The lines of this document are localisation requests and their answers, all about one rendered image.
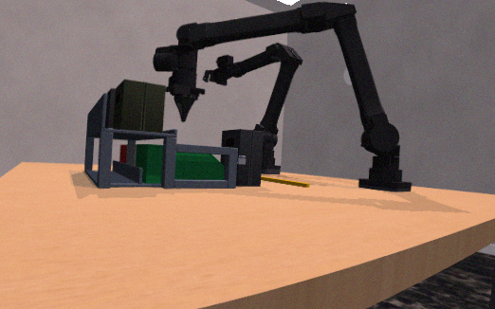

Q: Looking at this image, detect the yellow bar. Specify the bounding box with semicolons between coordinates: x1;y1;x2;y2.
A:
261;176;309;188

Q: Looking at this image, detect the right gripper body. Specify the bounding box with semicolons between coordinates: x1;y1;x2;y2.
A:
206;70;227;85

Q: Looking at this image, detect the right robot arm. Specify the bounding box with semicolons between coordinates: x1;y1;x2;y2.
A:
213;43;303;170

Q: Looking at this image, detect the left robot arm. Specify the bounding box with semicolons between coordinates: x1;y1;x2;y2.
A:
153;2;412;189

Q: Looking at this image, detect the red bin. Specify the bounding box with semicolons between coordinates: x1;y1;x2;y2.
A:
119;145;127;163

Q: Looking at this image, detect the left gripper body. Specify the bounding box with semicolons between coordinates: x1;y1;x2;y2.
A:
166;68;205;100

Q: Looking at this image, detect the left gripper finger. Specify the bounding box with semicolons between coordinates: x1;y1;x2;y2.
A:
184;96;196;122
174;95;188;122

